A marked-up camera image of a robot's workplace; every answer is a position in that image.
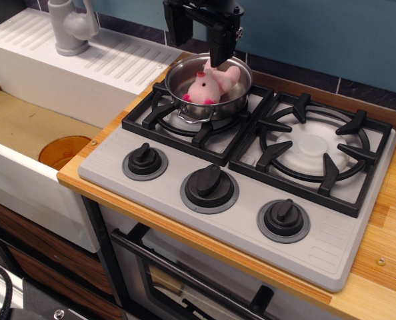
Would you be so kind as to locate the black right burner grate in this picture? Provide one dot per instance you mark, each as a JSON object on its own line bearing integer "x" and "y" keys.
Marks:
{"x": 328, "y": 156}

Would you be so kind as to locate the black stove knob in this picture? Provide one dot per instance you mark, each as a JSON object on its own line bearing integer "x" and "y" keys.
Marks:
{"x": 283, "y": 221}
{"x": 144, "y": 163}
{"x": 209, "y": 191}

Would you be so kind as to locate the black left stove knob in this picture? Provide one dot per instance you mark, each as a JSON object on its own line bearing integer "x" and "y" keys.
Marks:
{"x": 144, "y": 163}

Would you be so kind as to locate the white oven door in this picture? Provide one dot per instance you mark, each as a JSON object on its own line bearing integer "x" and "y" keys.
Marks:
{"x": 176, "y": 281}

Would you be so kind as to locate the black middle stove knob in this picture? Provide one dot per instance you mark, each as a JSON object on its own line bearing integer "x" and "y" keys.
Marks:
{"x": 209, "y": 191}

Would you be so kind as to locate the grey toy stove top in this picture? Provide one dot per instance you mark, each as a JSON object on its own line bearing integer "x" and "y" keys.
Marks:
{"x": 324, "y": 257}

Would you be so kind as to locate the grey toy faucet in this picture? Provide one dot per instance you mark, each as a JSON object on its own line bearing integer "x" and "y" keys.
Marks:
{"x": 72, "y": 30}

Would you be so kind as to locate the wooden drawer front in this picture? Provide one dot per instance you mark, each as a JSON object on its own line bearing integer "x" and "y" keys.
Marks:
{"x": 56, "y": 265}

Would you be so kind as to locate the black right stove knob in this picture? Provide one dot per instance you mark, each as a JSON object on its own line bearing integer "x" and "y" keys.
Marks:
{"x": 283, "y": 221}

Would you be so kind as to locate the pink stuffed pig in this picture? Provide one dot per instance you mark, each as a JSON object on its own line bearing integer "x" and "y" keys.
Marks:
{"x": 211, "y": 84}

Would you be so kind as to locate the stainless steel pan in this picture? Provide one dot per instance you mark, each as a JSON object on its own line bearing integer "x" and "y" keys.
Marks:
{"x": 182, "y": 74}

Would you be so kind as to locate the orange plastic plate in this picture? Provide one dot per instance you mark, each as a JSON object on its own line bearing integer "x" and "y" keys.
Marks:
{"x": 59, "y": 152}

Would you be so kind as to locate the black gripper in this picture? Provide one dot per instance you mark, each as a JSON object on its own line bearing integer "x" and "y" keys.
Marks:
{"x": 223, "y": 17}

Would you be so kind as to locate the white toy sink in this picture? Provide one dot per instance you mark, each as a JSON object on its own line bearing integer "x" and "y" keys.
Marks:
{"x": 45, "y": 96}

